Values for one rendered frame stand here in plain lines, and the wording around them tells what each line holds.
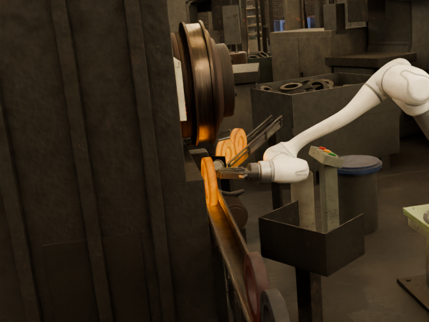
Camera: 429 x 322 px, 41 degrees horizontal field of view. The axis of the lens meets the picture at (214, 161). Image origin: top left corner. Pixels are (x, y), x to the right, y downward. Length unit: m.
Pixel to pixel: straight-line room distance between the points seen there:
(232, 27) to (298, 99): 0.80
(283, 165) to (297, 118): 2.05
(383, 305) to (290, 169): 0.86
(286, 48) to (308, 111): 2.35
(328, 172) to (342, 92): 1.56
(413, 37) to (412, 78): 3.75
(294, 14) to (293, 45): 4.60
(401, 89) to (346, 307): 1.10
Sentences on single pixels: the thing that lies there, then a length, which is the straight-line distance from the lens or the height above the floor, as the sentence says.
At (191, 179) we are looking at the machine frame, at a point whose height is 0.87.
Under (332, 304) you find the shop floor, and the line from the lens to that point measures 2.86.
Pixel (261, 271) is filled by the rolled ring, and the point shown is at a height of 0.76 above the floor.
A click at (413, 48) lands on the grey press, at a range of 6.00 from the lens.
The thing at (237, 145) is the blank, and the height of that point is 0.72.
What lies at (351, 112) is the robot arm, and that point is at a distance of 2.42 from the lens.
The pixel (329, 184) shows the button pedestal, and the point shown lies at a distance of 3.16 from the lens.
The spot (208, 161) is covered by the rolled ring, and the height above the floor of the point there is 0.84.
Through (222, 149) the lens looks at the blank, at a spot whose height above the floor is 0.74.
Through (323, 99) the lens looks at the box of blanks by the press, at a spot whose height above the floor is 0.67.
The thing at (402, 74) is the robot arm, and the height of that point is 1.09.
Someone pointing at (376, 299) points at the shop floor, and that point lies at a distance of 2.91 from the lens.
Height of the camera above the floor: 1.37
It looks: 14 degrees down
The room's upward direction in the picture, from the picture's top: 5 degrees counter-clockwise
